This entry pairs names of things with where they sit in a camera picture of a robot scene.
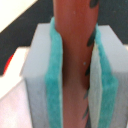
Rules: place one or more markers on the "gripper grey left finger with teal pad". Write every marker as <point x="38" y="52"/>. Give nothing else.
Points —
<point x="31" y="87"/>

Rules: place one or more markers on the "brown toy sausage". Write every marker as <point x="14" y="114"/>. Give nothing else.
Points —
<point x="75" y="20"/>

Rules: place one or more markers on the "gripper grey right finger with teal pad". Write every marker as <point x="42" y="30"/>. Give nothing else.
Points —
<point x="108" y="93"/>

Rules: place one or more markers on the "red toy tomato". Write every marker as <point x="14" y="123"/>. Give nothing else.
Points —
<point x="7" y="63"/>

